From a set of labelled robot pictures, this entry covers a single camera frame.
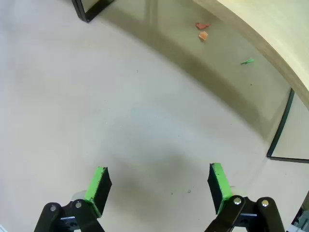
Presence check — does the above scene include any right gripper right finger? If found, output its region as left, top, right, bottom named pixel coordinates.
left=205, top=163, right=285, bottom=232

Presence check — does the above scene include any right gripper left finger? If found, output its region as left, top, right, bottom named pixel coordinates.
left=33, top=166, right=113, bottom=232

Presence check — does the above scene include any wood shelf black metal frame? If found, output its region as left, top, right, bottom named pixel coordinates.
left=71, top=0, right=309, bottom=163

